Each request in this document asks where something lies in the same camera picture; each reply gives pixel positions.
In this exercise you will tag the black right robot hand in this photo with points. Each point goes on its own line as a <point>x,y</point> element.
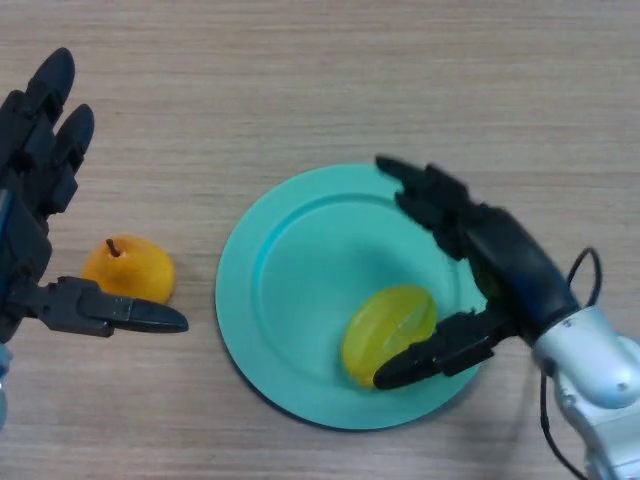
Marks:
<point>515,265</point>

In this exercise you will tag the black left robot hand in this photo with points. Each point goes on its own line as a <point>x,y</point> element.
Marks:
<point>25,240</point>

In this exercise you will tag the yellow starfruit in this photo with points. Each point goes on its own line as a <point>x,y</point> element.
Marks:
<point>380,330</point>

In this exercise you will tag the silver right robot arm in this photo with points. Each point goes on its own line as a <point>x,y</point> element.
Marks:
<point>595,370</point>

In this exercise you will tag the teal round plate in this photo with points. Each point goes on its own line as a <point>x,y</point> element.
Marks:
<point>310,280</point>

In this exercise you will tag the orange pear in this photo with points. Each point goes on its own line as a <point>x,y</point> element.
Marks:
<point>140,270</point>

